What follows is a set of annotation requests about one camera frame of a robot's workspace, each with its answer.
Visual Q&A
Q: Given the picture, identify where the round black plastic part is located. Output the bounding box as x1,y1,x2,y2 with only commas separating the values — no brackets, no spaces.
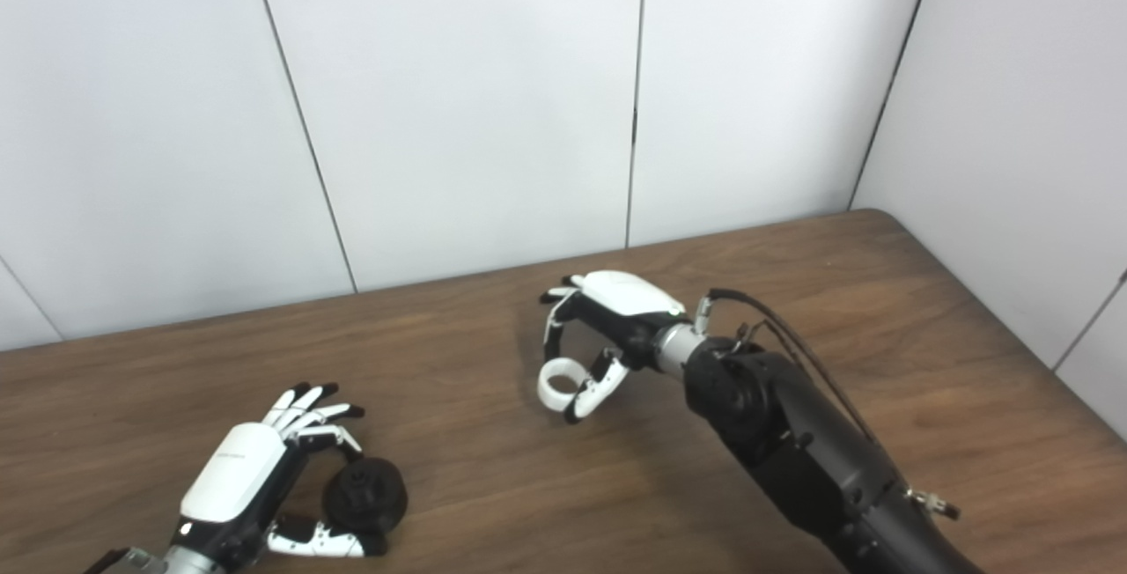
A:
321,457,409,534

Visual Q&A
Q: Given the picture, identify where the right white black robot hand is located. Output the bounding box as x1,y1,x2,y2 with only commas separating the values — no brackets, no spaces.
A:
538,269,689,426

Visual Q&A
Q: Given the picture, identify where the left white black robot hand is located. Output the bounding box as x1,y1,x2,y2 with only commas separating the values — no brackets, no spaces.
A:
171,381,389,571

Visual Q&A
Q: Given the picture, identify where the white plastic ring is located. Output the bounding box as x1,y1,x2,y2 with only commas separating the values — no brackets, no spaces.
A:
536,357,593,413

